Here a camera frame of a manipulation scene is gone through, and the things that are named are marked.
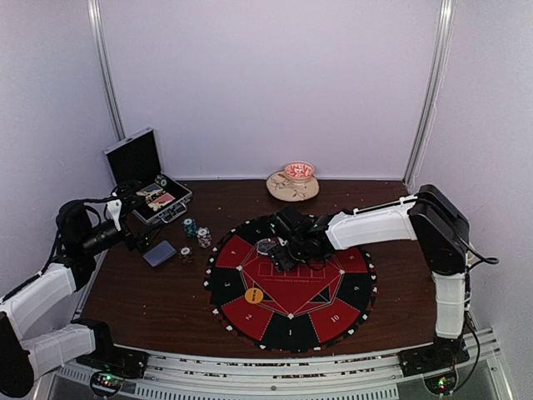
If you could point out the black red poker chip stack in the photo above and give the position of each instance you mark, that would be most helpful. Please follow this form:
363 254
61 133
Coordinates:
186 255

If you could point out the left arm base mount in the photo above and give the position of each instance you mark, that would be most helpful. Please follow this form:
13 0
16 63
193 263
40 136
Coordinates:
119 361

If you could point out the aluminium front rail frame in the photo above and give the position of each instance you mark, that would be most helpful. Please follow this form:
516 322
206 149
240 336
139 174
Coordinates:
373 375

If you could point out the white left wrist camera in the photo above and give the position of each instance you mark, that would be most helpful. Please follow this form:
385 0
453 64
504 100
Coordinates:
114 207

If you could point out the green poker chip stack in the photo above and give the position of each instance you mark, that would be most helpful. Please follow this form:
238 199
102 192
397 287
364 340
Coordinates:
190 227

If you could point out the aluminium corner post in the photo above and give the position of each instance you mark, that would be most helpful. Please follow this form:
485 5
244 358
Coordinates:
96 23
435 80

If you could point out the blue white poker chip stack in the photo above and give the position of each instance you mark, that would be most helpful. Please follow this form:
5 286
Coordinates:
204 237

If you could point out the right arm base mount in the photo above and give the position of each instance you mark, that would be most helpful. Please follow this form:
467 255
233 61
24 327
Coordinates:
441 353

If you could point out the round red black poker mat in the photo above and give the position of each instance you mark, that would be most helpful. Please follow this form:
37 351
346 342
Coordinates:
305 309

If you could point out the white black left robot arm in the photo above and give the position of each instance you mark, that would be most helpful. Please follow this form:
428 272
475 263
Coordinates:
68 270

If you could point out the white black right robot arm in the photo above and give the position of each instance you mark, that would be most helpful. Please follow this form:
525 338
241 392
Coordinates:
427 217

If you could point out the red patterned white bowl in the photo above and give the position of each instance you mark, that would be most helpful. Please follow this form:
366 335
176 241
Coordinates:
299 172

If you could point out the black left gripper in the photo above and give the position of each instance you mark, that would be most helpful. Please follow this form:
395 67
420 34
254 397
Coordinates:
139 241

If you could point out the left aluminium corner post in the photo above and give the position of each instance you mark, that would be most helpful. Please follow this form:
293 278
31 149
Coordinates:
96 23

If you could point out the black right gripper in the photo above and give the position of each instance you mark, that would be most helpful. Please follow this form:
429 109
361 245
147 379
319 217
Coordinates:
281 262

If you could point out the right aluminium corner post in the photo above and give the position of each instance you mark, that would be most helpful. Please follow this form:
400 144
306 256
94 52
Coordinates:
435 80

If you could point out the cream floral ceramic plate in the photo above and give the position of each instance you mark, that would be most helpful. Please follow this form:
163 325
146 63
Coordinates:
283 188

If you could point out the orange big blind button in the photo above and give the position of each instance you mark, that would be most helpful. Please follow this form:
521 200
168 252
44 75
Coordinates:
254 295

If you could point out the clear dealer button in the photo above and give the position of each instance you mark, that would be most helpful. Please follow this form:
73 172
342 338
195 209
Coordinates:
265 245

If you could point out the aluminium poker chip case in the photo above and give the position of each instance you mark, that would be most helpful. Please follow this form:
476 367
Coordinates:
136 158

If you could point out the blue playing card deck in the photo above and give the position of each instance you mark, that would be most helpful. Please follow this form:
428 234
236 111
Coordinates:
159 254

